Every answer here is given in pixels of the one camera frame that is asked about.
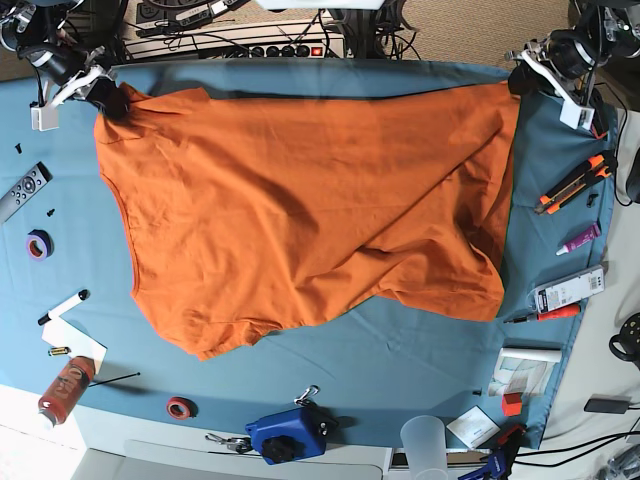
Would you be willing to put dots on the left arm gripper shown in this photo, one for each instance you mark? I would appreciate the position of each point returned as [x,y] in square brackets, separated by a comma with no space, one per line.
[557,69]

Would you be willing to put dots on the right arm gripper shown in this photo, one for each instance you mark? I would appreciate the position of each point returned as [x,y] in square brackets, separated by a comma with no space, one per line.
[66,74]

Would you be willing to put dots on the orange t-shirt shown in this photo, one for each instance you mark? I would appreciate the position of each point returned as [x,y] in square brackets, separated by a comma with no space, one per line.
[247,216]

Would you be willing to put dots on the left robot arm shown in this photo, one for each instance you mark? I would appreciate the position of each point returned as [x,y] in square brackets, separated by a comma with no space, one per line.
[607,30]

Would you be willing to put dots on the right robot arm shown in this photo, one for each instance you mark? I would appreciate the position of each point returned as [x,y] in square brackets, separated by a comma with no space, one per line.
[40,24]

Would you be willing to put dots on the grey remote control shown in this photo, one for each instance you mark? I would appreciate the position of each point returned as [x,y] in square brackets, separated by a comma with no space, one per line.
[25,189]

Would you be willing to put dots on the orange black utility knife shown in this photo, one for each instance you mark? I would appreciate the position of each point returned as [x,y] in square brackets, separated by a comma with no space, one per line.
[586,174]

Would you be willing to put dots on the purple tape roll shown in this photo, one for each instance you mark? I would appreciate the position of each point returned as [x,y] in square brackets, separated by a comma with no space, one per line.
[39,245]

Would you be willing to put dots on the purple glue tube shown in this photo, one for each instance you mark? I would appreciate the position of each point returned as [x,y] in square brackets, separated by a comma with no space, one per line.
[586,236]

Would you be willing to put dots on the packaged tool set blister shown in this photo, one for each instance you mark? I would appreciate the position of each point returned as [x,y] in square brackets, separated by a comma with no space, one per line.
[569,289]

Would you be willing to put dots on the black white marker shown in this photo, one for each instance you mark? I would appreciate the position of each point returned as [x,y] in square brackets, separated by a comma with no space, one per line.
[64,306]

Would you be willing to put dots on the white paper note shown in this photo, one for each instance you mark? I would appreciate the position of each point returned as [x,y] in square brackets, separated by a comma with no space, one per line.
[59,333]

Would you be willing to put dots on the teal table cloth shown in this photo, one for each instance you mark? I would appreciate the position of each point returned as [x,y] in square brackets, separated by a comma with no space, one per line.
[376,367]

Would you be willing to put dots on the gold AA battery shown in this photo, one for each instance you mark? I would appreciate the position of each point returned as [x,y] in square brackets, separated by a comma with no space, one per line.
[58,351]

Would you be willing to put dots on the black zip tie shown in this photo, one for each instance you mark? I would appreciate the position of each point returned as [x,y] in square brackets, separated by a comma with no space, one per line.
[114,379]

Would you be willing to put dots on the white roll with booklet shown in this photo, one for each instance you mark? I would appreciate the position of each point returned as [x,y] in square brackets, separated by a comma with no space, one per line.
[526,371]

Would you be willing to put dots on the small red block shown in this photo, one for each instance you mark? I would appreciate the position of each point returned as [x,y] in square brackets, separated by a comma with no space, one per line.
[512,404]

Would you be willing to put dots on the red tape roll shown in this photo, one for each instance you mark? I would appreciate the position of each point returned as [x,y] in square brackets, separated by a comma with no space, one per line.
[179,408]

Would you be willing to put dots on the white card packet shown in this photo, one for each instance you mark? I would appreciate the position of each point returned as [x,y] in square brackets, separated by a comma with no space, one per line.
[473,428]

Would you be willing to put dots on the white cardboard box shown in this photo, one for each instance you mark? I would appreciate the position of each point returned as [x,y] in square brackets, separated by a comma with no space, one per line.
[143,460]

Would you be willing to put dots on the translucent plastic cup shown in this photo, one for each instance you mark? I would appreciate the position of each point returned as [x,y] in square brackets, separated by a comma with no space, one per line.
[423,440]

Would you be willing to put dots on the silver carabiner clip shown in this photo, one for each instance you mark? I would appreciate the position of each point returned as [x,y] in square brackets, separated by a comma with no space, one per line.
[306,398]

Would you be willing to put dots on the blue clamp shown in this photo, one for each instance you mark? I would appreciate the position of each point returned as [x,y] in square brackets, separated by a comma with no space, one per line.
[499,463]

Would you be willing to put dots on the metal carabiner keys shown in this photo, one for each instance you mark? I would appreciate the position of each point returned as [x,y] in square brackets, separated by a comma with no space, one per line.
[239,445]

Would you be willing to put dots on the blue tape measure box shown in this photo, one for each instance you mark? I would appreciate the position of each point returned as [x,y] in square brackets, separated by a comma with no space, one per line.
[297,434]

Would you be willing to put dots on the red handled screwdriver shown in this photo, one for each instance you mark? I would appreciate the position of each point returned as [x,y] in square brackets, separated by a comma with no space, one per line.
[565,312]

